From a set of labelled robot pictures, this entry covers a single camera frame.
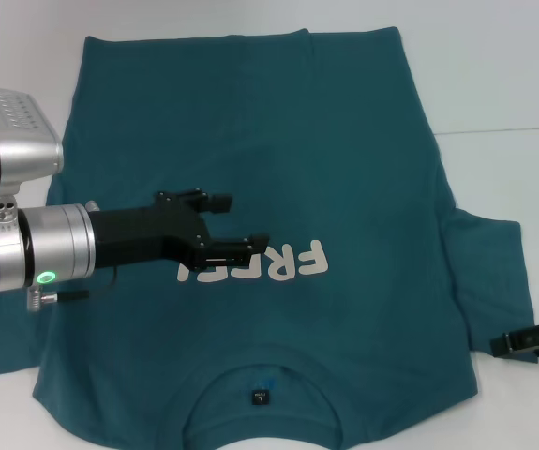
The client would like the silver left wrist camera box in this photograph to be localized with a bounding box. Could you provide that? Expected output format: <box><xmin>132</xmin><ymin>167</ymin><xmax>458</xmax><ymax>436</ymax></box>
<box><xmin>0</xmin><ymin>87</ymin><xmax>66</xmax><ymax>222</ymax></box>

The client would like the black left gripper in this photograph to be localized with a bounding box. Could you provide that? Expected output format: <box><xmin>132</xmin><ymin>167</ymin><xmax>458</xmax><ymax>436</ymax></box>
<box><xmin>87</xmin><ymin>187</ymin><xmax>271</xmax><ymax>272</ymax></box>

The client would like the teal T-shirt with FREE print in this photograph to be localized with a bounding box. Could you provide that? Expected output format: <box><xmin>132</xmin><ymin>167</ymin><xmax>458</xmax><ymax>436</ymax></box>
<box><xmin>0</xmin><ymin>26</ymin><xmax>536</xmax><ymax>450</ymax></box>

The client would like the black cable with silver plug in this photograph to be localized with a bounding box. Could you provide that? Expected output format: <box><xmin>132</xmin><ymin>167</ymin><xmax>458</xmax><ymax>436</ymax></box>
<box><xmin>25</xmin><ymin>268</ymin><xmax>120</xmax><ymax>313</ymax></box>

